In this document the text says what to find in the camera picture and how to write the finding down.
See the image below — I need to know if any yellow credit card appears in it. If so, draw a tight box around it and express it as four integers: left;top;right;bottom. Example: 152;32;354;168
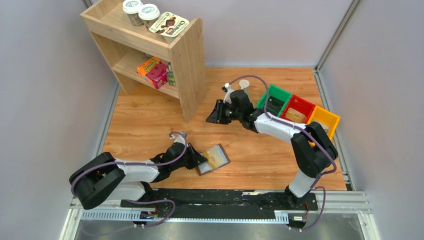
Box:
203;144;229;169

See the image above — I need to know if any brown leather card holder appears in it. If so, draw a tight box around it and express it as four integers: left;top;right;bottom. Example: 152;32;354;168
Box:
196;144;231;176

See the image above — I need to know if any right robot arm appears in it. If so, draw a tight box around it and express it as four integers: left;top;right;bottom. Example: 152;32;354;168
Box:
205;90;338;199

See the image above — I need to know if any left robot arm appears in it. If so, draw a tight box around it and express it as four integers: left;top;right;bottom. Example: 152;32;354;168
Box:
69;142;208;210

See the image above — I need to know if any black card in green bin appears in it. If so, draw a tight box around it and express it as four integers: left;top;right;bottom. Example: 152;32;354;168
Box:
266;96;285;117

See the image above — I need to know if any gold card in red bin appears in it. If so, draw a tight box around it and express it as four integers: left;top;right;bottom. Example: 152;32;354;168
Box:
284;107;306;123

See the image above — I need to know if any green soap bottle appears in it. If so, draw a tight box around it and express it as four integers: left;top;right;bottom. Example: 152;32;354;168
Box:
238;79;250;93

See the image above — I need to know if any green plastic bin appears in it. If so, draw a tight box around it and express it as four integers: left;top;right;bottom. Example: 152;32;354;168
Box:
268;84;293;117

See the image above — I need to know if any red plastic bin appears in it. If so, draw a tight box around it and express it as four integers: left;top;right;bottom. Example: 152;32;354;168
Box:
279;94;316;124

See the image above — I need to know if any green box on shelf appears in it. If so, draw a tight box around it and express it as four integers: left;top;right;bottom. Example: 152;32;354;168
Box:
167;62;177;88

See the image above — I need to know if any wooden shelf unit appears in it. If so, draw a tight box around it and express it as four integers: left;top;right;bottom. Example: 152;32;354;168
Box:
80;0;207;123

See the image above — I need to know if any pink snack box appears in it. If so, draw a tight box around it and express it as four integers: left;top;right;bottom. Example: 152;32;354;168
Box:
145;63;168;89

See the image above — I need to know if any orange snack box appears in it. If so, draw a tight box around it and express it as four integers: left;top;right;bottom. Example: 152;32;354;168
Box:
136;56;162;79

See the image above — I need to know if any yellow plastic bin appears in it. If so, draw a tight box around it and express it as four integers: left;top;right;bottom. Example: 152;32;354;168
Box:
307;105;341;141

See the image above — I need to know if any Chobani yogurt package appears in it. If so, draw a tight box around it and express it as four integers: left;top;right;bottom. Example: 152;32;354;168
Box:
148;11;190;38

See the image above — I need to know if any white lidded cup right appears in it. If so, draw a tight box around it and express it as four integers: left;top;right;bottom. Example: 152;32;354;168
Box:
138;3;161;30

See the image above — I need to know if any white lidded cup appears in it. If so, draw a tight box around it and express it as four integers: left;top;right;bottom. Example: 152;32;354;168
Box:
138;3;161;30
122;0;144;27

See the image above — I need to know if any white lidded cup left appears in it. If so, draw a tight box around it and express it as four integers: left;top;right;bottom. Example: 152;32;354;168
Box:
122;0;144;27

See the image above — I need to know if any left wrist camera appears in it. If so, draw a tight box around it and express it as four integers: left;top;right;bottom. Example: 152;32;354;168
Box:
169;131;188;145

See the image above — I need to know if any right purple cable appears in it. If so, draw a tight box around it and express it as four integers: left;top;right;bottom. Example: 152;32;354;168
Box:
228;74;338;232

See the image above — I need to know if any purple cable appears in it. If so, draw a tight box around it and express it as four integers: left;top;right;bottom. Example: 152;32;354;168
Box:
228;74;338;232
70;131;190;229

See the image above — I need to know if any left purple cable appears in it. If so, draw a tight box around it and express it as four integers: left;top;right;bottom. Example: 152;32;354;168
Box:
70;131;190;229

